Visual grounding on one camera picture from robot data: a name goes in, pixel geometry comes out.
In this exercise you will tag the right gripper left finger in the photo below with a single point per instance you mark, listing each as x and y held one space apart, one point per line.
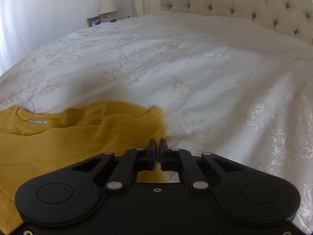
130 164

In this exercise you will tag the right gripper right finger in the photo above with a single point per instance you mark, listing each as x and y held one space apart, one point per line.
182 162

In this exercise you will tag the yellow knit sweater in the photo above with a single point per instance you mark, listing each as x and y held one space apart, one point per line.
36 144

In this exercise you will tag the white table lamp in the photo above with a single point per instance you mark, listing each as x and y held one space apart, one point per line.
107 10

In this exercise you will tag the cream tufted headboard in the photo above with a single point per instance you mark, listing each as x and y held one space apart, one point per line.
289 17

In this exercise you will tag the wooden picture frame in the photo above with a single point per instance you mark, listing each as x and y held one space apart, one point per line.
93 21

